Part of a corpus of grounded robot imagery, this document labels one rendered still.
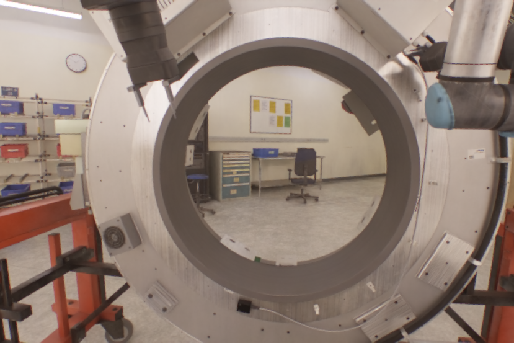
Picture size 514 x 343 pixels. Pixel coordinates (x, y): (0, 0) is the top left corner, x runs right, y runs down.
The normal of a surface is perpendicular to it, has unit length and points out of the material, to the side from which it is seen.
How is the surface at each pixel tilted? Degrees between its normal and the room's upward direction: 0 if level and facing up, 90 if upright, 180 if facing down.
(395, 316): 90
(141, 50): 122
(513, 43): 93
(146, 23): 103
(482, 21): 108
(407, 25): 90
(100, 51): 90
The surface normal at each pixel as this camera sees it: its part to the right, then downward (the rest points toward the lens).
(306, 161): 0.04, 0.25
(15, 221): 0.99, 0.03
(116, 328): 0.37, 0.11
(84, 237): -0.13, 0.11
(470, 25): -0.79, 0.30
